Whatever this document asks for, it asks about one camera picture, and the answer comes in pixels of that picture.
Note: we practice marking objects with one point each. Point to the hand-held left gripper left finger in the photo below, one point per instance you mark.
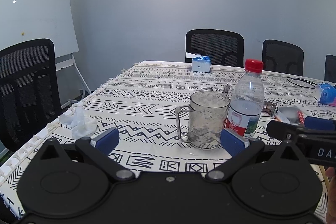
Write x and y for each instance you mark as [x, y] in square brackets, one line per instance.
[106, 140]

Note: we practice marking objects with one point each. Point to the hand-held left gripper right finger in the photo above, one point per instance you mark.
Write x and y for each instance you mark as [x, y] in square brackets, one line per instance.
[232, 144]

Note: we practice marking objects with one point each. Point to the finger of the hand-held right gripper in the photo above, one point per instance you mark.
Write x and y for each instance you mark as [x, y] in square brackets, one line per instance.
[282, 129]
[320, 123]

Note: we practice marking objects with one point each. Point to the clear glass mug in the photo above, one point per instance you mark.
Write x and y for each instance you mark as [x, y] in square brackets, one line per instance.
[207, 119]

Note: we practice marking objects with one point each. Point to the clear plastic water bottle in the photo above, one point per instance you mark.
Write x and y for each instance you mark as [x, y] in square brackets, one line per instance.
[248, 106]

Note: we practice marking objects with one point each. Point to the red bottle cap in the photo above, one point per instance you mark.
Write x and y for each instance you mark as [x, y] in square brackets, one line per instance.
[254, 65]

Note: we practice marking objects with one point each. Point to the person's right hand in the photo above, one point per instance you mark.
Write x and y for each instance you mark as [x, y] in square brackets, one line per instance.
[331, 187]

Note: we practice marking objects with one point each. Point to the white and red packet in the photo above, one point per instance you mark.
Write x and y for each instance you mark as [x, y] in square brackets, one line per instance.
[288, 113]

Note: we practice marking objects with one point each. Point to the brown snack wrapper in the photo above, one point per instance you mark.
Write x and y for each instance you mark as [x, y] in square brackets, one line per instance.
[269, 107]

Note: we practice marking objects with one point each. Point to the crumpled white tissue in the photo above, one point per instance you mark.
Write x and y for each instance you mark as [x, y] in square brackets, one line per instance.
[81, 125]

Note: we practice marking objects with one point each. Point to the blue soft tissue packet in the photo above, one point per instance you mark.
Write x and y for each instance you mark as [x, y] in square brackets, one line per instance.
[326, 92]

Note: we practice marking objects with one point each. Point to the black mesh office chair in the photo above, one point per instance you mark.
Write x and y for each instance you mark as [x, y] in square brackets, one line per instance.
[26, 87]
[331, 67]
[214, 43]
[282, 56]

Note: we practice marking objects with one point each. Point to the small torn wrapper piece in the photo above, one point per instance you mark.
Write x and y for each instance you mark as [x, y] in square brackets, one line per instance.
[226, 88]

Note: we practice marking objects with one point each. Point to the patterned white tablecloth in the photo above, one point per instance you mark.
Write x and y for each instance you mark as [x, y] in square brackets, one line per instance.
[157, 98]

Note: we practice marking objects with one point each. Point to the blue tissue box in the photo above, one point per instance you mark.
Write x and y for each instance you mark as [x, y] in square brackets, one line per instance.
[200, 65]

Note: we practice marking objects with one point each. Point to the white whiteboard stand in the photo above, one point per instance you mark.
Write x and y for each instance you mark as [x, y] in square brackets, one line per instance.
[64, 63]

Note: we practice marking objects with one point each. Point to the white whiteboard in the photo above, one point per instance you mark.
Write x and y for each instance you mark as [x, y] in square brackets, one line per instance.
[34, 22]

